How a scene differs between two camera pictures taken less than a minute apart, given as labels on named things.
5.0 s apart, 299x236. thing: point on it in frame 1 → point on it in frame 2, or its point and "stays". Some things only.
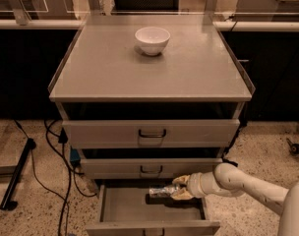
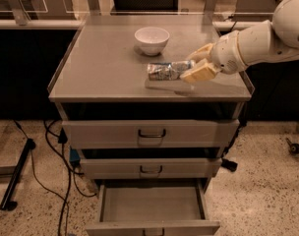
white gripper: [194, 185] → [225, 54]
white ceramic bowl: [152, 39] stays
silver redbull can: [162, 192] → [168, 71]
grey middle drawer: [145, 168] stays
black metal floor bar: [8, 203] stays
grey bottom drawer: [130, 210] stays
